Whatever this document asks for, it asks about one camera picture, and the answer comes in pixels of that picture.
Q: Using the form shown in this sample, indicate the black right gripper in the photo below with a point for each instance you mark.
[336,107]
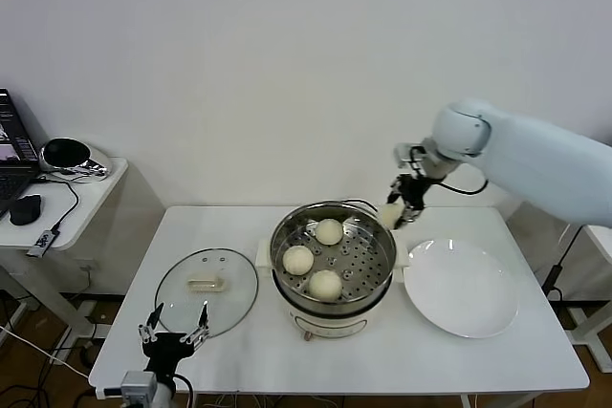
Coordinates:
[415,190]

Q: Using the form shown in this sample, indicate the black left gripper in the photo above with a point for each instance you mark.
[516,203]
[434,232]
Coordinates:
[162,348]

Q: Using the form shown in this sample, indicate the white steamed baozi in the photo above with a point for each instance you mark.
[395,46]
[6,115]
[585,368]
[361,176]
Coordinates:
[297,261]
[328,231]
[325,285]
[389,215]

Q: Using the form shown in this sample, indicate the glass pot lid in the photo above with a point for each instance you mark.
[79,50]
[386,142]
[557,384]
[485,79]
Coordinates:
[205,284]

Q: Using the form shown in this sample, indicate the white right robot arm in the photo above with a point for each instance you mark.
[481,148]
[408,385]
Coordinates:
[526,150]

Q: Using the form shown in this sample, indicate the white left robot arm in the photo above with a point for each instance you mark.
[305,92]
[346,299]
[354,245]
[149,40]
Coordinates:
[162,391]

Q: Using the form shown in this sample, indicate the perforated steel steamer basket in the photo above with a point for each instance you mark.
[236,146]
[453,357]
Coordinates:
[358,264]

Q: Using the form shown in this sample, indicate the white round plate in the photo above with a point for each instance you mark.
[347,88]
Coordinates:
[459,288]

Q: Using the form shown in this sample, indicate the white side table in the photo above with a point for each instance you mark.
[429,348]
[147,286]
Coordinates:
[526,255]
[95,198]

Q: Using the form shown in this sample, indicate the grey usb hub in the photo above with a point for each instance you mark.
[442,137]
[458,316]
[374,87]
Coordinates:
[43,242]

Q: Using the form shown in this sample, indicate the black computer mouse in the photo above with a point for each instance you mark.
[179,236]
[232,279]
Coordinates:
[26,211]

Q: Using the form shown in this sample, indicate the chrome and black headset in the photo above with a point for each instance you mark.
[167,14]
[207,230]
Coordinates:
[62,155]

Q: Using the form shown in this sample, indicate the black open laptop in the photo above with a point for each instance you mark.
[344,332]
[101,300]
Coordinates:
[9,178]

